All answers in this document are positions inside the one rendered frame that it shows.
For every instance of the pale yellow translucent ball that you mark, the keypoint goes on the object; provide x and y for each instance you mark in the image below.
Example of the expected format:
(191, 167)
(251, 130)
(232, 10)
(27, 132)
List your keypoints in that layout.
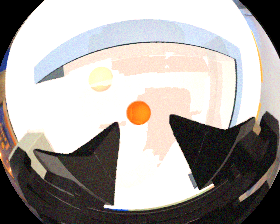
(100, 79)

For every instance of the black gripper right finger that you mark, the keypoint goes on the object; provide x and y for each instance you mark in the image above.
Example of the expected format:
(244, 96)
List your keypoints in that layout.
(206, 148)

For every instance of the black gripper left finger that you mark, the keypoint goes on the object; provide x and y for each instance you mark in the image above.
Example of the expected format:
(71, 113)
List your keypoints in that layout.
(92, 166)

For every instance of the orange ball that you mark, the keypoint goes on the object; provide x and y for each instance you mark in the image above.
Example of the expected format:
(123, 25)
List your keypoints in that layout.
(139, 112)

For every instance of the clear l-shaped low wall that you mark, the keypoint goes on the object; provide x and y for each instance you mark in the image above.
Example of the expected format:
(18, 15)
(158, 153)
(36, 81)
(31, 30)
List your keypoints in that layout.
(222, 77)

